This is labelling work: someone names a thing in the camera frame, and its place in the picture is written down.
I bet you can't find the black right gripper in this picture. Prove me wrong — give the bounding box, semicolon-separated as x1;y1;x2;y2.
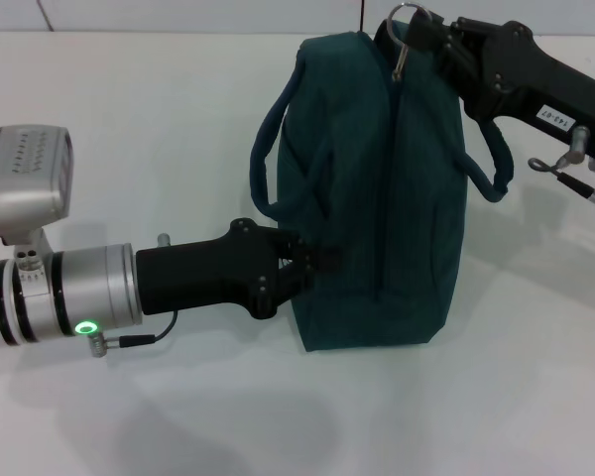
406;10;595;161

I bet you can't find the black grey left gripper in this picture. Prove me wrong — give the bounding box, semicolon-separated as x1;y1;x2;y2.
135;217;344;319

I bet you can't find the dark teal insulated lunch bag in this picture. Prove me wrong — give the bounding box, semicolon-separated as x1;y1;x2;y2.
249;2;516;353

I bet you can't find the dark right arm cable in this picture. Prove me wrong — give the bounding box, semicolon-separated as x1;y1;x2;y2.
528;124;595;219

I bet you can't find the grey left arm cable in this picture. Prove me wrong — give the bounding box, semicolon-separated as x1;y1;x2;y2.
87;309;179;357

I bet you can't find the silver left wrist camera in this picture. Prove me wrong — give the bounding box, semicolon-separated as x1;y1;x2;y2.
0;124;75;247

